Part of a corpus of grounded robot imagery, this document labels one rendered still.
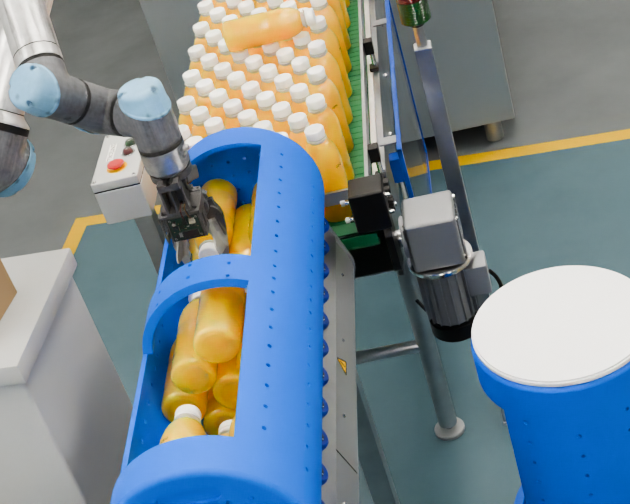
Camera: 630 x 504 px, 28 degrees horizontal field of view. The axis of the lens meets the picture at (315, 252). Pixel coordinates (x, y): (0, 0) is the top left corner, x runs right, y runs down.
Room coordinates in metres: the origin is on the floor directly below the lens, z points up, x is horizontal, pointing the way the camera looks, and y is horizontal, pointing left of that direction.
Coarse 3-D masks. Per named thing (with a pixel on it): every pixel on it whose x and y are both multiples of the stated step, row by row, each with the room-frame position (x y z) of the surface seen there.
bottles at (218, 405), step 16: (240, 208) 1.99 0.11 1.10; (240, 224) 1.93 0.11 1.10; (192, 240) 1.96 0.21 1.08; (240, 240) 1.88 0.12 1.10; (192, 256) 1.90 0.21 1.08; (224, 368) 1.54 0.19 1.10; (224, 384) 1.52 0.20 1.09; (176, 400) 1.53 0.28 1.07; (192, 400) 1.53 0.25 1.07; (208, 400) 1.57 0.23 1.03; (224, 400) 1.52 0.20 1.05; (208, 416) 1.53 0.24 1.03; (224, 416) 1.52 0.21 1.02; (208, 432) 1.53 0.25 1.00; (224, 432) 1.42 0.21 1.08
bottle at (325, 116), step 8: (312, 112) 2.28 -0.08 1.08; (320, 112) 2.28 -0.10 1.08; (328, 112) 2.29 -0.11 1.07; (312, 120) 2.28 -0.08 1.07; (320, 120) 2.27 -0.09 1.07; (328, 120) 2.27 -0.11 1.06; (336, 120) 2.29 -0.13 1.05; (328, 128) 2.27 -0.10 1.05; (336, 128) 2.28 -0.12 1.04; (328, 136) 2.27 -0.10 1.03; (336, 136) 2.27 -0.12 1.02; (336, 144) 2.27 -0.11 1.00; (344, 144) 2.28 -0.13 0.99; (344, 152) 2.28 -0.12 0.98; (344, 160) 2.27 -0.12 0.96; (344, 168) 2.27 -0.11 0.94; (352, 168) 2.29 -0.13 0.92; (352, 176) 2.28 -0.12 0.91
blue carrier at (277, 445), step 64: (256, 128) 2.03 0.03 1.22; (256, 192) 1.82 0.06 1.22; (320, 192) 1.95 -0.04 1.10; (256, 256) 1.64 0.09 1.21; (320, 256) 1.76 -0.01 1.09; (256, 320) 1.48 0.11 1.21; (320, 320) 1.59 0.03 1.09; (256, 384) 1.34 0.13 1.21; (320, 384) 1.45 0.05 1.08; (128, 448) 1.40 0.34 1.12; (192, 448) 1.23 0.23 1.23; (256, 448) 1.22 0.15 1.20; (320, 448) 1.32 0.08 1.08
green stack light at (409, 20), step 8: (424, 0) 2.37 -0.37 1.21; (400, 8) 2.38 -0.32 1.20; (408, 8) 2.36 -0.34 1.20; (416, 8) 2.36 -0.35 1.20; (424, 8) 2.36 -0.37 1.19; (400, 16) 2.38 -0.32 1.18; (408, 16) 2.36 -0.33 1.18; (416, 16) 2.36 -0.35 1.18; (424, 16) 2.36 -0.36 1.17; (408, 24) 2.37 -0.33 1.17; (416, 24) 2.36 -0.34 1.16
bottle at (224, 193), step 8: (208, 184) 2.03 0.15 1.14; (216, 184) 2.02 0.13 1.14; (224, 184) 2.02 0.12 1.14; (232, 184) 2.03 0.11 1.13; (208, 192) 2.00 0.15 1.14; (216, 192) 1.99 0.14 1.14; (224, 192) 1.99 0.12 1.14; (232, 192) 2.01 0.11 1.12; (216, 200) 1.96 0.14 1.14; (224, 200) 1.97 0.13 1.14; (232, 200) 1.98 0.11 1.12; (224, 208) 1.94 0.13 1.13; (232, 208) 1.96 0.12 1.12; (232, 216) 1.94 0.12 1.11; (232, 224) 1.92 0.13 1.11; (232, 232) 1.90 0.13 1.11; (200, 240) 1.88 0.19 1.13; (208, 240) 1.86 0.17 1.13
